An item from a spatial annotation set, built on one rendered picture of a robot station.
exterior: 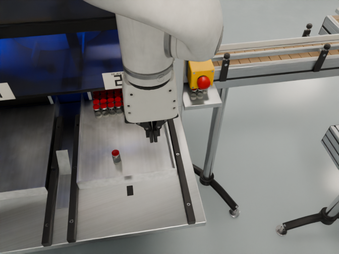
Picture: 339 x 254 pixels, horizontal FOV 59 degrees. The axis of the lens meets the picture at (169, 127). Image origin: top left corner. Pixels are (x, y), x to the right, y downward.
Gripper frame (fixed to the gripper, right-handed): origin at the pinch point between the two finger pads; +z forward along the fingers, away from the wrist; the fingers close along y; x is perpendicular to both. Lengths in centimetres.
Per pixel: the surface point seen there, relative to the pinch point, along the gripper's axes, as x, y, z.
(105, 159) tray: -10.7, 13.2, 22.1
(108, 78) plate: -27.9, 9.8, 7.2
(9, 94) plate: -27.9, 37.6, 9.5
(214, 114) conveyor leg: -44, -30, 45
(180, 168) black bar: -3.1, -7.0, 20.3
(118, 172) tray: -5.7, 9.7, 22.1
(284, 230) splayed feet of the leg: -12, -67, 107
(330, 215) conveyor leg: -11, -87, 94
